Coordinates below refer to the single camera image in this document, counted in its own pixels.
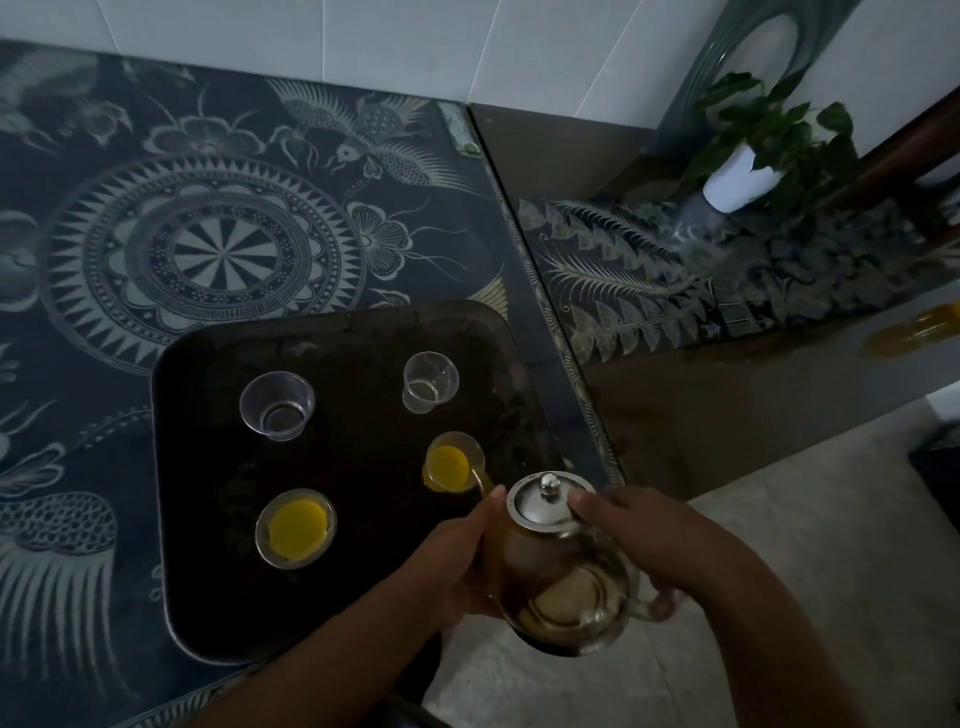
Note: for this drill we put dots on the person's right forearm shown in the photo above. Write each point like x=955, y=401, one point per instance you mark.
x=772, y=645

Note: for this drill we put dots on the blue patterned tablecloth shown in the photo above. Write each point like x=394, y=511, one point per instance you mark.
x=225, y=225

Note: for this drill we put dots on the person's left hand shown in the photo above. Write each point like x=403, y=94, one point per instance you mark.
x=439, y=574

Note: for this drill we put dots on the glass teapot with steel lid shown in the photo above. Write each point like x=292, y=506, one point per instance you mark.
x=559, y=574

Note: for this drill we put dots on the empty clear glass cup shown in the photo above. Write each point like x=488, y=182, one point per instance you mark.
x=277, y=406
x=429, y=382

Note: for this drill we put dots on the glass cup with yellow tea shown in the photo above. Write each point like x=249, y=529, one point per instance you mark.
x=452, y=463
x=295, y=529

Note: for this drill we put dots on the person's right hand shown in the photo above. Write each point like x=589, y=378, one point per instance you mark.
x=645, y=536

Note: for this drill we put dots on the green potted plant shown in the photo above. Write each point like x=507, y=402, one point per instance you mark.
x=780, y=131

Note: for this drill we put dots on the dark rectangular serving tray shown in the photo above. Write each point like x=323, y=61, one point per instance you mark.
x=352, y=480

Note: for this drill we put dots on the white plant pot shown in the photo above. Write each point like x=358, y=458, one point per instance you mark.
x=739, y=180

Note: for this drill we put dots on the person's left thumb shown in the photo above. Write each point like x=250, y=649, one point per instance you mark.
x=491, y=514

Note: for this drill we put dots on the dark wooden chair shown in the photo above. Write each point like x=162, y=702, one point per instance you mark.
x=900, y=165

